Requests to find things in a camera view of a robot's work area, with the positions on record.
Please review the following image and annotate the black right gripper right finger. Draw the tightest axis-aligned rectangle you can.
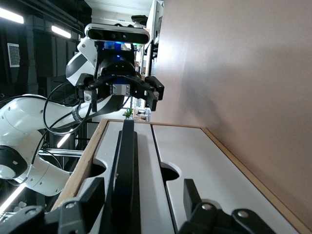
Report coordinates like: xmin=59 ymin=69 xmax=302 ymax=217
xmin=179 ymin=179 xmax=276 ymax=234

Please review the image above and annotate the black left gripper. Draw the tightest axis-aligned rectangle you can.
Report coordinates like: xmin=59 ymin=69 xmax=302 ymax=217
xmin=76 ymin=56 xmax=164 ymax=112

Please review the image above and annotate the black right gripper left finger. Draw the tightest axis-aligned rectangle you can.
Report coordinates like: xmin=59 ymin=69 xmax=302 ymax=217
xmin=45 ymin=177 xmax=105 ymax=234

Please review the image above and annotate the black metal drawer handle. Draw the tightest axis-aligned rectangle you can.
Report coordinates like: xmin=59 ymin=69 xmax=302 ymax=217
xmin=104 ymin=118 xmax=142 ymax=234

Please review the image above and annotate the white-fronted wooden drawer with handle mount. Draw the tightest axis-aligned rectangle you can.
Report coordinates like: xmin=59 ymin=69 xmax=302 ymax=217
xmin=78 ymin=121 xmax=176 ymax=234

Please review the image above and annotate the wooden drawer cabinet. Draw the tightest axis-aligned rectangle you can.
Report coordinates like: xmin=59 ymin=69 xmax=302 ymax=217
xmin=51 ymin=118 xmax=312 ymax=234

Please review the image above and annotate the ceiling light strip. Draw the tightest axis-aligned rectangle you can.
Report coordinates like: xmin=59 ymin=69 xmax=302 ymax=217
xmin=51 ymin=25 xmax=72 ymax=39
xmin=0 ymin=7 xmax=24 ymax=24

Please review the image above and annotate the brown paper table cover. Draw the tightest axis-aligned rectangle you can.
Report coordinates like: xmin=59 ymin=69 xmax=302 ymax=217
xmin=151 ymin=0 xmax=312 ymax=220

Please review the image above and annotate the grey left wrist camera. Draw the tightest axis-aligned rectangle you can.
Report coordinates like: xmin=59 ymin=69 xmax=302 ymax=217
xmin=84 ymin=23 xmax=151 ymax=46

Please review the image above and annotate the aluminium frame rail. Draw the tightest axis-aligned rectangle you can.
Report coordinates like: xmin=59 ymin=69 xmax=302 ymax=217
xmin=38 ymin=148 xmax=85 ymax=159

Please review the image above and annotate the white-fronted drawer without handle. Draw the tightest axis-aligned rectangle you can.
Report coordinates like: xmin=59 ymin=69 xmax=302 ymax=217
xmin=151 ymin=125 xmax=301 ymax=234

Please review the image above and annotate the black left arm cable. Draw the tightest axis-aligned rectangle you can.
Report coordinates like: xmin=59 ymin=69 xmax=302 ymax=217
xmin=23 ymin=80 xmax=132 ymax=186

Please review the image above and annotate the white wall vent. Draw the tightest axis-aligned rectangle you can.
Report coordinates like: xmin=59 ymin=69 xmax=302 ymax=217
xmin=7 ymin=43 xmax=20 ymax=68

